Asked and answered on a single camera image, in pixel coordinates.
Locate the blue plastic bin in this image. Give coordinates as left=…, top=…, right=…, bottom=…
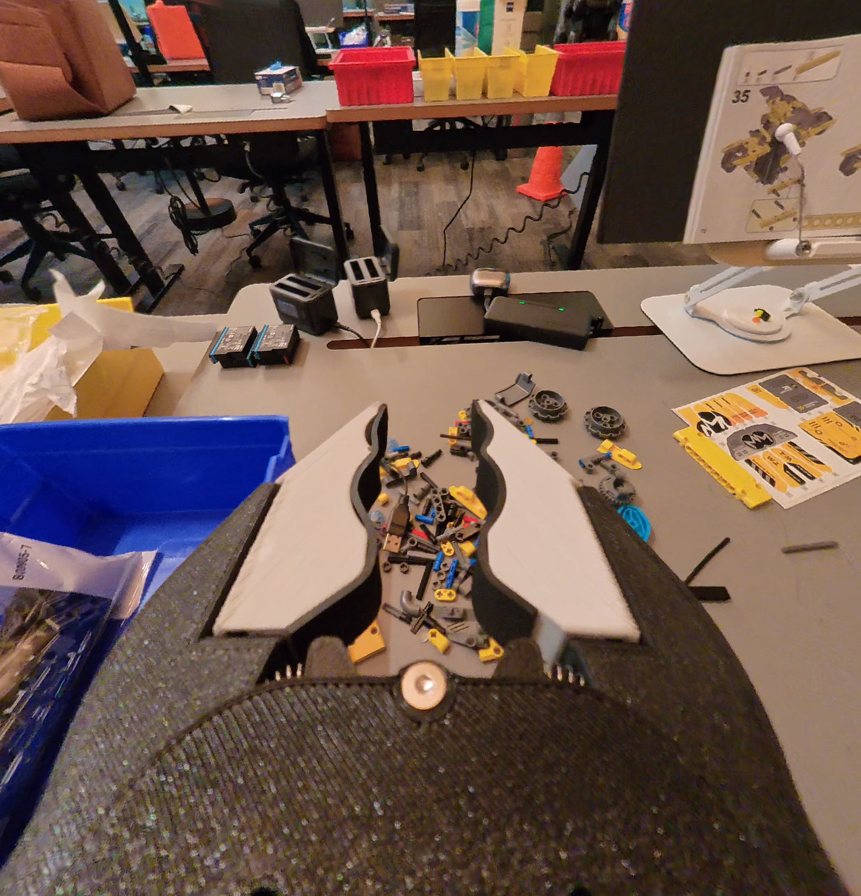
left=0, top=415, right=296, bottom=862

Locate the brown cardboard box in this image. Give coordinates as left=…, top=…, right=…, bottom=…
left=0, top=0, right=138, bottom=122

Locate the orange plastic crate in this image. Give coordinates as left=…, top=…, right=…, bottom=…
left=146, top=0, right=205, bottom=62

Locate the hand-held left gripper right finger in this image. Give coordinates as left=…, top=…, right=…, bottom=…
left=470, top=399, right=642, bottom=674

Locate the white book stand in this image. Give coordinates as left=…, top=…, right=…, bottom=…
left=640, top=122, right=861, bottom=376

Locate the yellow plastic bin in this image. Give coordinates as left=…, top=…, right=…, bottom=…
left=486, top=48, right=522, bottom=99
left=417, top=49, right=457, bottom=103
left=516, top=45, right=559, bottom=98
left=453, top=48, right=490, bottom=101

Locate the black USB cable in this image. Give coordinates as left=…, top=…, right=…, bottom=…
left=380, top=458, right=414, bottom=556

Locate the black coiled cable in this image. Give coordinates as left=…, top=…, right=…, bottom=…
left=436, top=171, right=589, bottom=275

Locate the clear bag of toy parts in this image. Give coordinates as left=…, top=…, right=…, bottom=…
left=0, top=528, right=159, bottom=848

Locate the yellow cardboard box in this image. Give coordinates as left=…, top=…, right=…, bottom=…
left=0, top=297, right=166, bottom=423

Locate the orange traffic cone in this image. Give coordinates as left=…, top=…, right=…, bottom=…
left=516, top=145, right=567, bottom=203

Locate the small silver device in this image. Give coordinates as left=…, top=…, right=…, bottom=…
left=470, top=267, right=510, bottom=306

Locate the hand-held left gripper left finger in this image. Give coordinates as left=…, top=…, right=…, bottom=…
left=211, top=402, right=389, bottom=638

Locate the black camera battery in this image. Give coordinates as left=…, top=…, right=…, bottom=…
left=252, top=323, right=300, bottom=367
left=209, top=325, right=261, bottom=369

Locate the instruction booklet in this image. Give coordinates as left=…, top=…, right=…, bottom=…
left=684, top=30, right=861, bottom=246

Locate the yellow box with tissue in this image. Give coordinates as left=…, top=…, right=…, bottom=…
left=0, top=269, right=219, bottom=425

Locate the black office chair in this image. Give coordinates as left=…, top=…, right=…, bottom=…
left=0, top=143, right=78, bottom=298
left=238, top=132, right=351, bottom=268

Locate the black power box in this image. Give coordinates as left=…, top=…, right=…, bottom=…
left=484, top=295, right=605, bottom=351

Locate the black partition panel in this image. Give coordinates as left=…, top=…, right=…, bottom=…
left=597, top=0, right=861, bottom=246

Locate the pile of toy building pieces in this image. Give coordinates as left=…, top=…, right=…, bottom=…
left=350, top=371, right=657, bottom=665

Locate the yellow and grey sticker sheet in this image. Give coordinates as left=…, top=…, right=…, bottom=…
left=671, top=367, right=861, bottom=510

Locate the black toy axle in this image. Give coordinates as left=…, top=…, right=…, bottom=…
left=684, top=537, right=731, bottom=586

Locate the red plastic bin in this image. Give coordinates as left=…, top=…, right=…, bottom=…
left=550, top=41, right=626, bottom=98
left=330, top=47, right=417, bottom=107

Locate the grey office table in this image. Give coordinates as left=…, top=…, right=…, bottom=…
left=0, top=80, right=354, bottom=312
left=324, top=90, right=619, bottom=271

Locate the long yellow toy panel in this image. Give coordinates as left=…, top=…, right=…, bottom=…
left=673, top=427, right=773, bottom=511

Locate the black battery charger case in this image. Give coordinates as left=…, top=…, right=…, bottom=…
left=344, top=226, right=401, bottom=320
left=269, top=237, right=341, bottom=336

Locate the small blue box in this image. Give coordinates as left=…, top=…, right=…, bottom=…
left=253, top=62, right=305, bottom=97

